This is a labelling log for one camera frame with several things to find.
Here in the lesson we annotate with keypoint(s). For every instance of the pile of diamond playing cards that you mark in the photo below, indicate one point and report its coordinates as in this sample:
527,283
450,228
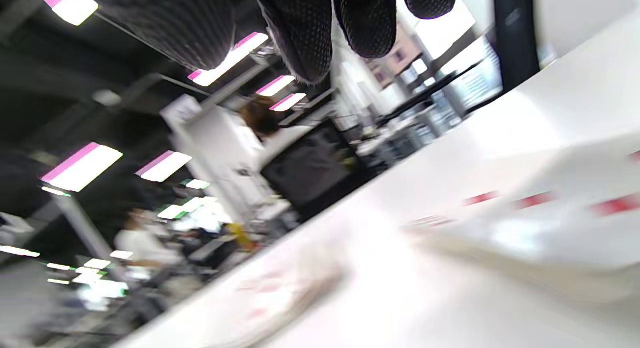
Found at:
550,284

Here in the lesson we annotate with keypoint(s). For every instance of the ceiling light panel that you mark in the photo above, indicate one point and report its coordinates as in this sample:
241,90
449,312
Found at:
287,102
75,6
227,61
162,167
275,86
82,168

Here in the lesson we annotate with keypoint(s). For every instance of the glass window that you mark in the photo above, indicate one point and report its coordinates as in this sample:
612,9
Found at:
480,78

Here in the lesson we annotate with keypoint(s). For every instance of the person's right hand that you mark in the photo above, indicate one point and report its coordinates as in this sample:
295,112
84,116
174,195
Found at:
300,28

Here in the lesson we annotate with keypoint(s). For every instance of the black pillar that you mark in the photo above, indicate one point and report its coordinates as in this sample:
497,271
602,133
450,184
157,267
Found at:
515,38

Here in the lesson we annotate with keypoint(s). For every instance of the pile of heart playing cards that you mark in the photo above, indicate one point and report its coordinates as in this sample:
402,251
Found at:
280,308

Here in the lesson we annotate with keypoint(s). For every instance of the three of diamonds playing card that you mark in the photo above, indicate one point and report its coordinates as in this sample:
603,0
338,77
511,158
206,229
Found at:
550,233

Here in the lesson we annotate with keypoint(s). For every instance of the black mesh office chair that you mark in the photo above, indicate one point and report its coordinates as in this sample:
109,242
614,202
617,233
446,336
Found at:
310,173

